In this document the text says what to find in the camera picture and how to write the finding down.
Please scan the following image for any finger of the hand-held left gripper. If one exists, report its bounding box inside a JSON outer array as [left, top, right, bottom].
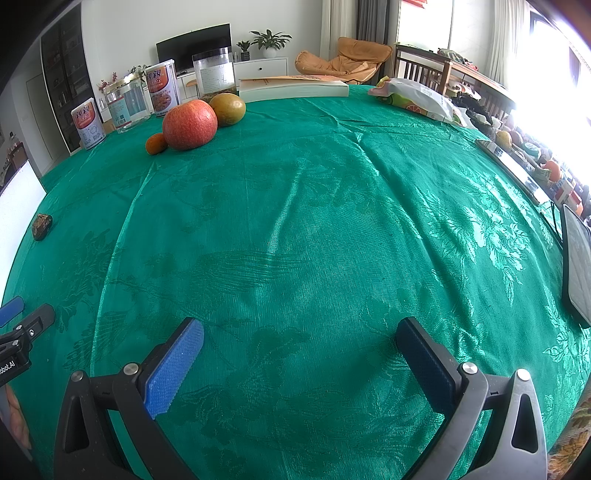
[[0, 296, 25, 328], [0, 303, 56, 357]]

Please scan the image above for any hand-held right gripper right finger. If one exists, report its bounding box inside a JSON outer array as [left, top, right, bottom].
[[396, 316, 548, 480]]

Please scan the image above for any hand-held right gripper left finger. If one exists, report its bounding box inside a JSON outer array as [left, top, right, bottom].
[[54, 316, 205, 480]]

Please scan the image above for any olive green mango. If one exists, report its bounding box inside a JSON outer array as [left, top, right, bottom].
[[210, 93, 246, 127]]

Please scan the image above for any person's left hand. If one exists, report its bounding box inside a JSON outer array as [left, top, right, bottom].
[[0, 384, 34, 462]]

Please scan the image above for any floral cushion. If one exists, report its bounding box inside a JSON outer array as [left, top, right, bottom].
[[547, 429, 583, 480]]

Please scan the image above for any black tablet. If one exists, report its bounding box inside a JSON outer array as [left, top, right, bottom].
[[561, 204, 591, 328]]

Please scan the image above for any green tablecloth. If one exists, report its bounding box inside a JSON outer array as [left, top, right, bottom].
[[0, 83, 591, 480]]

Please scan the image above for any white tin orange label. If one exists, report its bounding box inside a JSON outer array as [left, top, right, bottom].
[[144, 59, 180, 116], [71, 97, 106, 152]]

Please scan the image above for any silver flat device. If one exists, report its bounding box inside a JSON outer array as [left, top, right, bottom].
[[475, 138, 561, 206]]

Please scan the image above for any clear jar gold lid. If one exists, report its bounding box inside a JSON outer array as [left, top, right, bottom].
[[102, 78, 153, 134]]

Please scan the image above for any tray of fruit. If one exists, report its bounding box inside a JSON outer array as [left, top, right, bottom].
[[450, 92, 591, 217]]

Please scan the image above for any large red apple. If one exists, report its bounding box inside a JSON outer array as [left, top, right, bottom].
[[162, 99, 218, 151]]

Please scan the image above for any dark display cabinet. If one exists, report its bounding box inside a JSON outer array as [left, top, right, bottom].
[[39, 11, 100, 155]]

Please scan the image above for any white snack bag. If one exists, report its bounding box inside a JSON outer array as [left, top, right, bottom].
[[368, 78, 455, 123]]

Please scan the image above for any wooden bench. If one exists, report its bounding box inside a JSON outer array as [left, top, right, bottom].
[[393, 44, 517, 112]]

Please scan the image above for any clear jar black lid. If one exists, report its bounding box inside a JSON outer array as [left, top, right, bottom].
[[192, 47, 237, 104]]

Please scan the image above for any black television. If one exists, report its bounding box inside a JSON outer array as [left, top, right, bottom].
[[156, 23, 232, 75]]

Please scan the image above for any white television cabinet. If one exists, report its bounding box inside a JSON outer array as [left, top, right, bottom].
[[178, 56, 289, 100]]

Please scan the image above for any orange lounge chair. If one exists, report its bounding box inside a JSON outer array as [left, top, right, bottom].
[[295, 37, 392, 85]]

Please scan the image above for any white sheer curtain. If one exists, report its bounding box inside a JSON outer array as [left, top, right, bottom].
[[492, 0, 532, 88]]

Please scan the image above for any large green potted plant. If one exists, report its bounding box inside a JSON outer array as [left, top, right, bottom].
[[249, 30, 293, 58]]

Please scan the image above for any grey curtain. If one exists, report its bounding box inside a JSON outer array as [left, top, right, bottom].
[[356, 0, 389, 47]]

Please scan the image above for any cream curtain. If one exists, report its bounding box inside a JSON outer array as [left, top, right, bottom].
[[321, 0, 358, 61]]

